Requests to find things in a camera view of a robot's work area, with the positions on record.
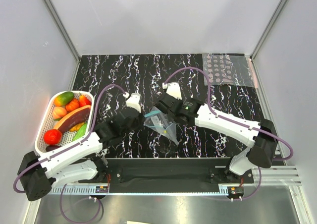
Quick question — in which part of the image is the clear zip bag blue zipper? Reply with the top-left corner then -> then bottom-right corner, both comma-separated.
144,110 -> 179,145

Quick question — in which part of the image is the green orange mango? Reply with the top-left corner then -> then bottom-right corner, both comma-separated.
54,91 -> 74,107

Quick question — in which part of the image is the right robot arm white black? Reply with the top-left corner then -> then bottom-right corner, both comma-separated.
155,94 -> 277,183

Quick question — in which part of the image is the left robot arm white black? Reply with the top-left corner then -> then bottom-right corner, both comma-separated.
13,107 -> 145,201

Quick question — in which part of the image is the red pepper toy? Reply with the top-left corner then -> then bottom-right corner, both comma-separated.
79,95 -> 92,107

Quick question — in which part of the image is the green vegetable toy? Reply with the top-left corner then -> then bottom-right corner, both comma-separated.
72,122 -> 88,141

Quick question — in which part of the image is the yellow orange fruit toy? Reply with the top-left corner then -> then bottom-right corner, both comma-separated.
69,122 -> 85,132

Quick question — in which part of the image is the orange pumpkin toy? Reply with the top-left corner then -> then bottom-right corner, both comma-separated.
65,98 -> 80,112

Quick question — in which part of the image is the clear bags pink dots stack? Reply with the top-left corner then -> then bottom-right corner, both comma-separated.
202,54 -> 258,88

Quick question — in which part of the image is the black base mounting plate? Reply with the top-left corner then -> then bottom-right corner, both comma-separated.
48,157 -> 285,194

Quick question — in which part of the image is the peach toy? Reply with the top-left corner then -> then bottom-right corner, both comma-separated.
52,107 -> 68,120

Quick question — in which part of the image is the left connector board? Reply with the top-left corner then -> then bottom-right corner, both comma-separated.
95,184 -> 109,193

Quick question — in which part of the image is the connector board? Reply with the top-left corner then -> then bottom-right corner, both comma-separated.
228,186 -> 244,199
95,184 -> 109,193

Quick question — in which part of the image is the red tomato toy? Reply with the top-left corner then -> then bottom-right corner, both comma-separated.
43,129 -> 62,145

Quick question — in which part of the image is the white plastic basket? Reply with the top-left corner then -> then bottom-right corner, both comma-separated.
35,91 -> 94,155

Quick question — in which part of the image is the purple eggplant toy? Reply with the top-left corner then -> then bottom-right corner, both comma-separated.
46,145 -> 60,152

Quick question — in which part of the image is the right connector board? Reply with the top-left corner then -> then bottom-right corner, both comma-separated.
228,186 -> 244,199

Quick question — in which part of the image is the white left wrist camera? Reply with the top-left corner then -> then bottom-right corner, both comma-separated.
126,93 -> 141,113

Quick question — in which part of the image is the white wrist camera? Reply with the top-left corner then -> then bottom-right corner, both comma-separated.
162,82 -> 182,100
126,93 -> 141,113

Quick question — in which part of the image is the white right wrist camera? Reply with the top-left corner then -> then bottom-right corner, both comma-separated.
162,82 -> 182,100

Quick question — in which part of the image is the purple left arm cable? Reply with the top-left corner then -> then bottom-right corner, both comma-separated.
12,84 -> 131,224

